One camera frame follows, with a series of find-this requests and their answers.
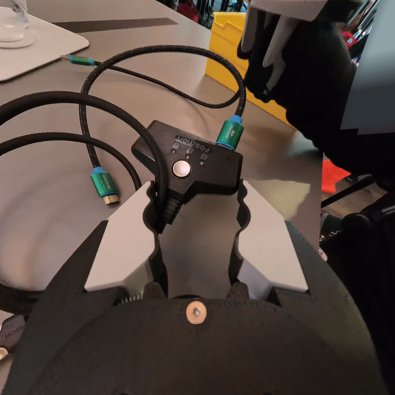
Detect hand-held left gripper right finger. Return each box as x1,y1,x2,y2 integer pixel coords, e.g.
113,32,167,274
229,178,310,294

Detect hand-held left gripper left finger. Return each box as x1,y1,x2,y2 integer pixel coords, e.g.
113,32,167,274
84,180,170,298

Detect black hdmi switch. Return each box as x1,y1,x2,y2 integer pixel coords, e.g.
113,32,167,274
131,120,244,206

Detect green plug hdmi cable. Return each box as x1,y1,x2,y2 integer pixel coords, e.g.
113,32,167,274
62,54,247,109
80,45,247,207

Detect thick black braided cable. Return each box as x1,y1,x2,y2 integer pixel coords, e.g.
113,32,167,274
0,91,186,360

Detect yellow plastic bin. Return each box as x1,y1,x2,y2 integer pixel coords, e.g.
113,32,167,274
205,12,294,125

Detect orange cloth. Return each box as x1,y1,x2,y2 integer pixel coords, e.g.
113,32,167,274
321,159,352,193

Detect person's black pants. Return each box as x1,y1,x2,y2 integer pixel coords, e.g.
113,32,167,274
319,191,395,395

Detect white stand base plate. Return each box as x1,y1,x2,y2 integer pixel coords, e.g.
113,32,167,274
0,0,90,82

